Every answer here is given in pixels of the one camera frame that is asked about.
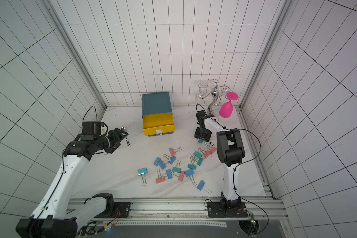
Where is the pink plastic wine glass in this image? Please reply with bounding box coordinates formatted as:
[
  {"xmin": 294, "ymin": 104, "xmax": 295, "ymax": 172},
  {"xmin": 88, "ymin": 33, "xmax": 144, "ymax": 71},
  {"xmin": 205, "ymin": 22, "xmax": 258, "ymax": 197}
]
[{"xmin": 219, "ymin": 92, "xmax": 239, "ymax": 118}]

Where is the clear wine glass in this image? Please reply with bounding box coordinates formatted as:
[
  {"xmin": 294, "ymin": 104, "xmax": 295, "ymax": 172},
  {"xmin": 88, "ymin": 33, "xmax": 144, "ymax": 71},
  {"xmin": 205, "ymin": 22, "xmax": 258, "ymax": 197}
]
[{"xmin": 195, "ymin": 80, "xmax": 209, "ymax": 106}]

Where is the pink clip lower centre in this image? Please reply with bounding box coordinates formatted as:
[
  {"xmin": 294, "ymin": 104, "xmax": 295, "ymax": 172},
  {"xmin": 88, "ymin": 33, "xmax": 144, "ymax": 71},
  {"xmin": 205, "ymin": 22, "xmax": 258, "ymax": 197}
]
[{"xmin": 178, "ymin": 171, "xmax": 185, "ymax": 181}]

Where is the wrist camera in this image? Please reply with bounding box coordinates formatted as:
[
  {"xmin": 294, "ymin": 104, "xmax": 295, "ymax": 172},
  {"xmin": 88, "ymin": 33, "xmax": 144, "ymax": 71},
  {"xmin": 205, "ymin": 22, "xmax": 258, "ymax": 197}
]
[
  {"xmin": 82, "ymin": 122, "xmax": 104, "ymax": 138},
  {"xmin": 196, "ymin": 110, "xmax": 207, "ymax": 124}
]

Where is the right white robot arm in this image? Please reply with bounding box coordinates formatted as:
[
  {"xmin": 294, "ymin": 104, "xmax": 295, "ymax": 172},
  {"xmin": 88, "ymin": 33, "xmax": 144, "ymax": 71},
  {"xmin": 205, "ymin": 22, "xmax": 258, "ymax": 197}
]
[{"xmin": 194, "ymin": 110, "xmax": 246, "ymax": 213}]

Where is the blue clip lower right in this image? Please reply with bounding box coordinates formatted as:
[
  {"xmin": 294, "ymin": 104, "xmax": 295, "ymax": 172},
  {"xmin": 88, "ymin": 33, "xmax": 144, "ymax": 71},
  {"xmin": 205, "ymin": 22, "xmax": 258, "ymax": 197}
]
[{"xmin": 184, "ymin": 169, "xmax": 197, "ymax": 186}]

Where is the yellow top drawer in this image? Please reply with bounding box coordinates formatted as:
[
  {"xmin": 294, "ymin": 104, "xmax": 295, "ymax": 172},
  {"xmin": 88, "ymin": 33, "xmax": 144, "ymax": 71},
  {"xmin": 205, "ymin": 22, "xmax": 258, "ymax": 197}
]
[{"xmin": 142, "ymin": 113, "xmax": 175, "ymax": 136}]

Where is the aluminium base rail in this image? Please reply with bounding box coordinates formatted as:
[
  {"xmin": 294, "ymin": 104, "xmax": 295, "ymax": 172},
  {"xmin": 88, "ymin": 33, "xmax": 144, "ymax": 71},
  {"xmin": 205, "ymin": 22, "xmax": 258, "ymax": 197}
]
[{"xmin": 66, "ymin": 197, "xmax": 288, "ymax": 228}]

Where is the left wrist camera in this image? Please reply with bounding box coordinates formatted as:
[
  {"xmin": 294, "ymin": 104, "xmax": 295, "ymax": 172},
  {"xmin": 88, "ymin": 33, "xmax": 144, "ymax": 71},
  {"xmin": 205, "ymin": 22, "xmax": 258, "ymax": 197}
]
[{"xmin": 82, "ymin": 122, "xmax": 104, "ymax": 138}]

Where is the blue clip lower centre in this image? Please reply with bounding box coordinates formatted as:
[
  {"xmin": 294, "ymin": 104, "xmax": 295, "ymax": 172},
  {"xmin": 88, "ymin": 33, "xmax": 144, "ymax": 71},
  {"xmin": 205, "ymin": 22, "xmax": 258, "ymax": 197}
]
[{"xmin": 166, "ymin": 169, "xmax": 173, "ymax": 179}]

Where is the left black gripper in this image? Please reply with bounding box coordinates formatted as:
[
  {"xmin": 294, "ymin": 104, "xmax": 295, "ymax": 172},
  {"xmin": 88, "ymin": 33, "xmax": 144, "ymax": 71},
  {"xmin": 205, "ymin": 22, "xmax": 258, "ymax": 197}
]
[{"xmin": 95, "ymin": 128, "xmax": 129, "ymax": 154}]

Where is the teal clip mid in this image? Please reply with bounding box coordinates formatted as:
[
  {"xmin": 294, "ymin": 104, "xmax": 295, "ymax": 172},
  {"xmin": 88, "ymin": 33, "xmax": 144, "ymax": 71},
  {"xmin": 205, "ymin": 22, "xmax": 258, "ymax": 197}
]
[
  {"xmin": 197, "ymin": 158, "xmax": 204, "ymax": 166},
  {"xmin": 193, "ymin": 150, "xmax": 203, "ymax": 158},
  {"xmin": 188, "ymin": 157, "xmax": 197, "ymax": 170}
]

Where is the pink clip right pair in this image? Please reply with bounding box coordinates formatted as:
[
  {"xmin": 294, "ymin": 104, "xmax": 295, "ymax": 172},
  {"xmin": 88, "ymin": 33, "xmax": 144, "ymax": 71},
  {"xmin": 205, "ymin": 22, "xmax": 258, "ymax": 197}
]
[{"xmin": 203, "ymin": 150, "xmax": 212, "ymax": 159}]

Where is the teal drawer cabinet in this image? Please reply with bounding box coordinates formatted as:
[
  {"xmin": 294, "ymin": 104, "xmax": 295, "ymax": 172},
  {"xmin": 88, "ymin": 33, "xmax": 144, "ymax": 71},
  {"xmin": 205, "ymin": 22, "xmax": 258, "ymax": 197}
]
[{"xmin": 141, "ymin": 91, "xmax": 173, "ymax": 137}]

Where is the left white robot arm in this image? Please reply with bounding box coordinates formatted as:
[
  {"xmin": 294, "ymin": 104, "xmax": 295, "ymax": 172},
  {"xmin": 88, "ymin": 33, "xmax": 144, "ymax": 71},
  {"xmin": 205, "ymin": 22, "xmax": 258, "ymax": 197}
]
[{"xmin": 15, "ymin": 128, "xmax": 128, "ymax": 238}]

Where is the pink clip front left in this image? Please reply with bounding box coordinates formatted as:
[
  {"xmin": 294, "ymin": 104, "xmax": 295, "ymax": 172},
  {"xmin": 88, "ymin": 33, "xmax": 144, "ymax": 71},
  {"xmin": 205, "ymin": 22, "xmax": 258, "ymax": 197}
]
[{"xmin": 156, "ymin": 169, "xmax": 166, "ymax": 184}]

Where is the chrome glass rack stand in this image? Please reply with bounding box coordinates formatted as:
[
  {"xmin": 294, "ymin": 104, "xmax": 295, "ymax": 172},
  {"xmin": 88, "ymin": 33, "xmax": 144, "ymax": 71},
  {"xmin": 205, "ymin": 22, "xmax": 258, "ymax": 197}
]
[{"xmin": 206, "ymin": 79, "xmax": 231, "ymax": 114}]

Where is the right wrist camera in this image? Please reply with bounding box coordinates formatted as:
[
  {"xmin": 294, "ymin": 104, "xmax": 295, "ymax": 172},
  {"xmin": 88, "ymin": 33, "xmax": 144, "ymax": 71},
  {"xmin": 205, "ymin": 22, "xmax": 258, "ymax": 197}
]
[{"xmin": 196, "ymin": 110, "xmax": 207, "ymax": 124}]

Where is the blue clip front right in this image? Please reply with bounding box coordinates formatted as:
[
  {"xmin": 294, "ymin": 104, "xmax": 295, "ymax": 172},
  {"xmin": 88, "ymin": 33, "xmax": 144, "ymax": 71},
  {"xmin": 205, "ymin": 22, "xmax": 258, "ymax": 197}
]
[{"xmin": 196, "ymin": 180, "xmax": 212, "ymax": 194}]

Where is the pink clip right upper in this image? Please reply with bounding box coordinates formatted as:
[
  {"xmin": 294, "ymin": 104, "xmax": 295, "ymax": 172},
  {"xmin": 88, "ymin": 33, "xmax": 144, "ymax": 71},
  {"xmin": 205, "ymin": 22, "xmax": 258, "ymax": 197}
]
[{"xmin": 205, "ymin": 144, "xmax": 217, "ymax": 154}]

